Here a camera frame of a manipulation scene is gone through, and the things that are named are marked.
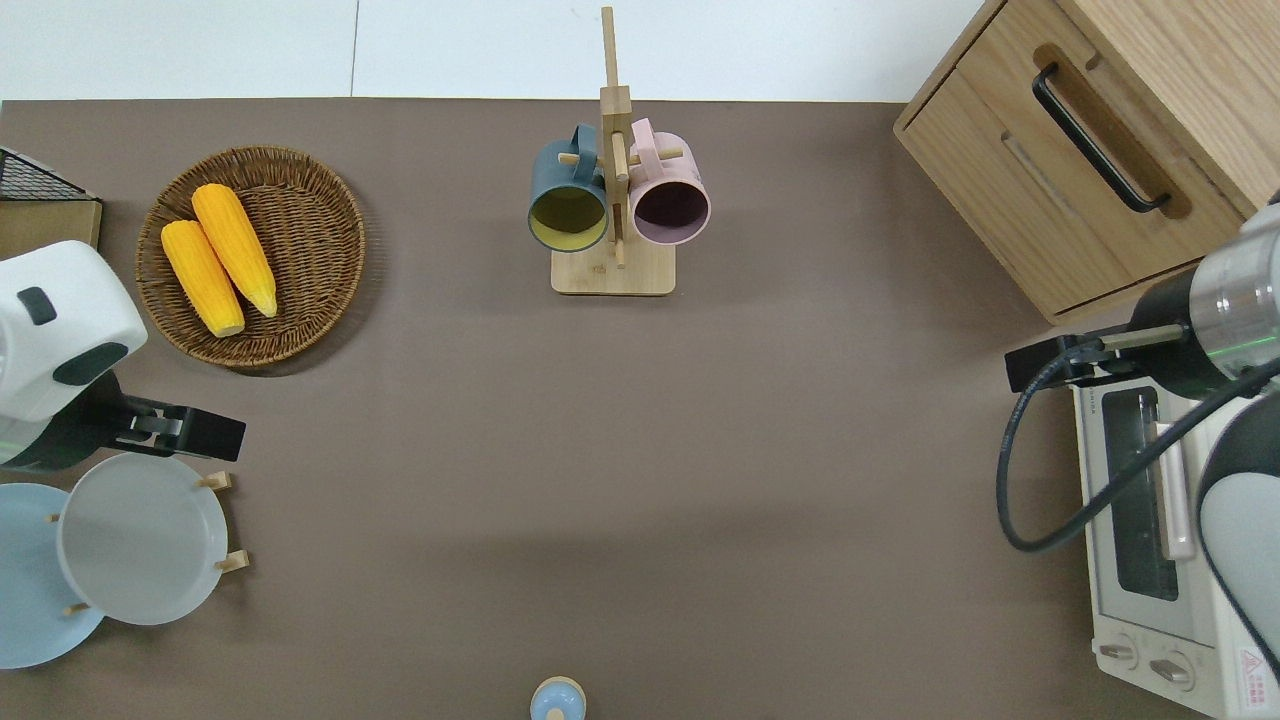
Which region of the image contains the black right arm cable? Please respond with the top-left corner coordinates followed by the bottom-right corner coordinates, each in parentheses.
top-left (996, 338), bottom-right (1280, 554)

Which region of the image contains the gray plate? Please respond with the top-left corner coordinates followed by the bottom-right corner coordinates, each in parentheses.
top-left (56, 452), bottom-right (230, 628)

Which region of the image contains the wooden plate rack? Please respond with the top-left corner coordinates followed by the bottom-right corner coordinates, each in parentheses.
top-left (46, 471), bottom-right (252, 618)

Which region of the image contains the wire and wood shelf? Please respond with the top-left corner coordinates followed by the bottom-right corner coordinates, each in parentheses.
top-left (0, 146), bottom-right (104, 263)

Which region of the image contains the wooden mug tree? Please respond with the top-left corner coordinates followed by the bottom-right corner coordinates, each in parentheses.
top-left (550, 5), bottom-right (678, 297)

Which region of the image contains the wooden drawer cabinet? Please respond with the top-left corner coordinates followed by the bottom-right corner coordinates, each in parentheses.
top-left (892, 0), bottom-right (1280, 325)

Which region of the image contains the blue wooden call bell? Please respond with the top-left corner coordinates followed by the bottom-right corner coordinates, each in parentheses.
top-left (529, 676), bottom-right (588, 720)

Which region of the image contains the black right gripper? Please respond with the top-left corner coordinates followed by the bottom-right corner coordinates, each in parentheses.
top-left (1004, 334), bottom-right (1137, 394)

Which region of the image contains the black cabinet handle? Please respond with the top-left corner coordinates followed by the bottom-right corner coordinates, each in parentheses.
top-left (1031, 62), bottom-right (1172, 215)

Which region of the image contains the white toaster oven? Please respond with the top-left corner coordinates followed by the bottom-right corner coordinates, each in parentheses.
top-left (1071, 384), bottom-right (1280, 720)

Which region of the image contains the yellow corn cob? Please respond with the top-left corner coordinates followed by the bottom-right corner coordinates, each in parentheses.
top-left (191, 182), bottom-right (279, 320)
top-left (160, 219), bottom-right (247, 339)

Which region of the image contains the pink mug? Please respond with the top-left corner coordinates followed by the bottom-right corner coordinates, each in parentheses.
top-left (627, 117), bottom-right (713, 247)

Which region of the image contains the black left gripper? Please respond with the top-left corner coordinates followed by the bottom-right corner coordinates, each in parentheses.
top-left (112, 394), bottom-right (247, 464)

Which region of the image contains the brown table mat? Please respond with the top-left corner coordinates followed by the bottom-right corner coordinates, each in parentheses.
top-left (0, 97), bottom-right (1216, 720)

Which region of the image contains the light blue plate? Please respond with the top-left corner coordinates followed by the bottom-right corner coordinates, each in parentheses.
top-left (0, 482), bottom-right (107, 670)

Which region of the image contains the brown wicker basket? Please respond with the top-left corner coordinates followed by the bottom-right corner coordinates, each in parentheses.
top-left (135, 145), bottom-right (367, 370)

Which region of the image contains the dark blue mug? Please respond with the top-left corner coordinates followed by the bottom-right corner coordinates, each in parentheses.
top-left (527, 123), bottom-right (610, 254)

